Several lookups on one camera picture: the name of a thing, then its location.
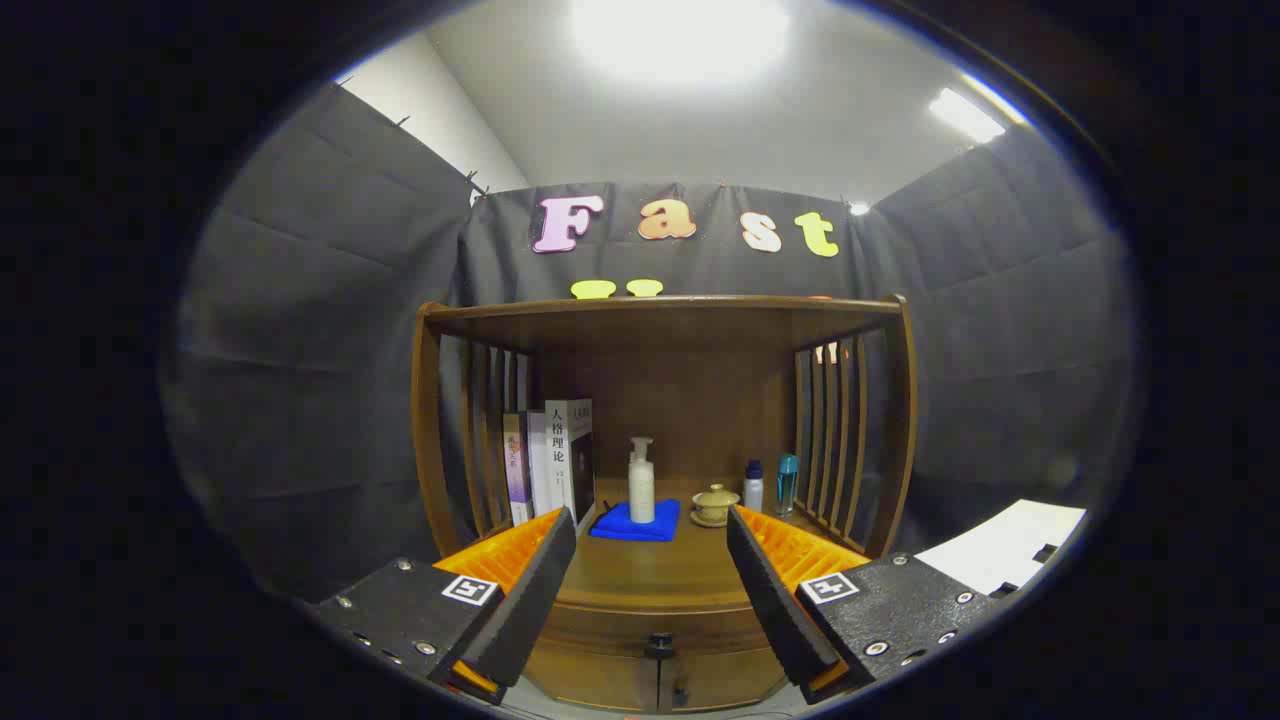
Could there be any wooden drawer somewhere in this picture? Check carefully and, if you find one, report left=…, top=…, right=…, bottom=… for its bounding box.
left=535, top=600, right=776, bottom=661

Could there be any black backdrop cloth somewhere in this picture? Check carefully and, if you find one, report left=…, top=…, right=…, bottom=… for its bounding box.
left=165, top=85, right=1136, bottom=601

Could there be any small ceiling light panel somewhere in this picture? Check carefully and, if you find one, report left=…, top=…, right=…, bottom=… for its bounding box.
left=928, top=87, right=1007, bottom=144

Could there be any thin white book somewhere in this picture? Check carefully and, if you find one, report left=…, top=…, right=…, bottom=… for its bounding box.
left=527, top=410, right=553, bottom=521

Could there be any purple spine book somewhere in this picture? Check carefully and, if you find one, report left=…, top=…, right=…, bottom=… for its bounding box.
left=503, top=413, right=534, bottom=528

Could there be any blue folded cloth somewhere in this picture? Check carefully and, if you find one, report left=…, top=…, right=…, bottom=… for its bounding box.
left=589, top=499, right=682, bottom=543

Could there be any thick white portrait book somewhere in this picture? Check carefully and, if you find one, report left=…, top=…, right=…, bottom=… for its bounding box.
left=545, top=399, right=597, bottom=531

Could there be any wooden cabinet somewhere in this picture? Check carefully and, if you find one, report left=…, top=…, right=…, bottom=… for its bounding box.
left=410, top=293, right=919, bottom=713

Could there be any wooden countertop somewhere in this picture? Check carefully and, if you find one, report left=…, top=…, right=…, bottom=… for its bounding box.
left=470, top=478, right=861, bottom=611

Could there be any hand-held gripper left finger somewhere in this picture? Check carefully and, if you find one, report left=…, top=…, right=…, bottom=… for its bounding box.
left=318, top=507, right=578, bottom=706

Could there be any white grey filing cabinet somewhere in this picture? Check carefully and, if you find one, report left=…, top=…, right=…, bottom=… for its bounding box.
left=915, top=499, right=1088, bottom=598

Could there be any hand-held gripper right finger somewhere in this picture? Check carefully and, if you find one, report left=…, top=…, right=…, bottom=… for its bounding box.
left=726, top=505, right=1001, bottom=706

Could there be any white pump bottle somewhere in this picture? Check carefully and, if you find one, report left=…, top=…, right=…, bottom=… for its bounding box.
left=628, top=437, right=657, bottom=524

